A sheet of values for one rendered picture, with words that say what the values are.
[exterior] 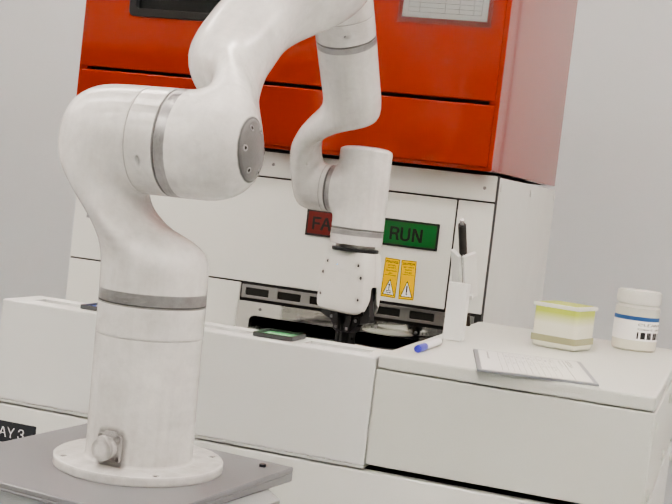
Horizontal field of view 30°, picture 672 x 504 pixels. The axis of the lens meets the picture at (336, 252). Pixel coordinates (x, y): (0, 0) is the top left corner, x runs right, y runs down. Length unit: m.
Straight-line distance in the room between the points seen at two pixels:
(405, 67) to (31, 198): 2.29
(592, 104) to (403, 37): 1.54
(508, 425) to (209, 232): 0.95
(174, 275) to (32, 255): 2.93
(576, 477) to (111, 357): 0.58
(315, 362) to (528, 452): 0.29
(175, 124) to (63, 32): 2.94
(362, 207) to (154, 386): 0.69
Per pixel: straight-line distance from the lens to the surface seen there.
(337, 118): 1.90
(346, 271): 1.98
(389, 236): 2.23
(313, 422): 1.63
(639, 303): 2.03
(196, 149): 1.32
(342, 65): 1.85
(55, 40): 4.28
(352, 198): 1.96
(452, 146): 2.16
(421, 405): 1.59
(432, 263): 2.21
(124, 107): 1.38
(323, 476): 1.64
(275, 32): 1.53
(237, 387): 1.67
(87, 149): 1.39
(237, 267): 2.33
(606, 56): 3.69
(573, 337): 1.90
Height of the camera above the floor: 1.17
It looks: 3 degrees down
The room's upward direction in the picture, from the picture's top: 7 degrees clockwise
